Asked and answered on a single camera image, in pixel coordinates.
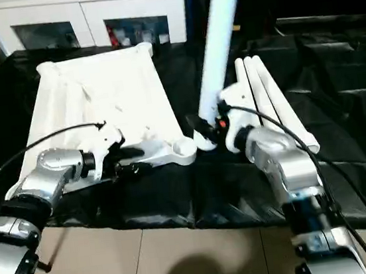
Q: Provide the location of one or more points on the white plastic table leg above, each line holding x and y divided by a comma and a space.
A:
259, 81
240, 70
296, 123
214, 39

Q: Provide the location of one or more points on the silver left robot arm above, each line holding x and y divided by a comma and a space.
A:
51, 180

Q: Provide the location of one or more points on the black plastic mat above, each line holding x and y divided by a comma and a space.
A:
333, 108

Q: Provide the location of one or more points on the white cabinet with glass doors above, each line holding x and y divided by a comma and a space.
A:
87, 8

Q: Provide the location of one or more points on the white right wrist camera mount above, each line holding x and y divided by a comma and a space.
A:
240, 116

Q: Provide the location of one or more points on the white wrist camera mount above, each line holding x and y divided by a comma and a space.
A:
106, 136
240, 116

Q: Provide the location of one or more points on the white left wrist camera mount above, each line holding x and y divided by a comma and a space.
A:
106, 136

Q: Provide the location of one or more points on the black folding table frame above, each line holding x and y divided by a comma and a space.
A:
53, 250

